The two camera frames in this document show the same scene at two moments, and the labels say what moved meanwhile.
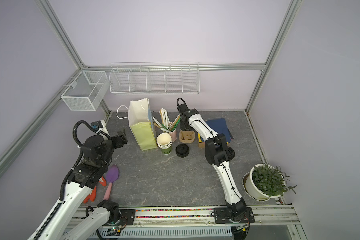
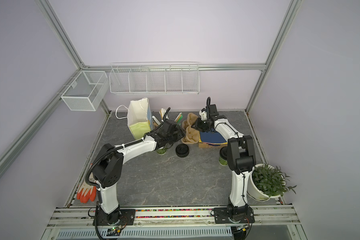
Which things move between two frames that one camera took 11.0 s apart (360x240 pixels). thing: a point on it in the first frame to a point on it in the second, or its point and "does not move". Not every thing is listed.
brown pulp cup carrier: [186, 136] does not move
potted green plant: [264, 182] does not move
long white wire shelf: [154, 77] does not move
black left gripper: [122, 137] to [179, 131]
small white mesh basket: [85, 91] does not move
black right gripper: [182, 127] to [198, 125]
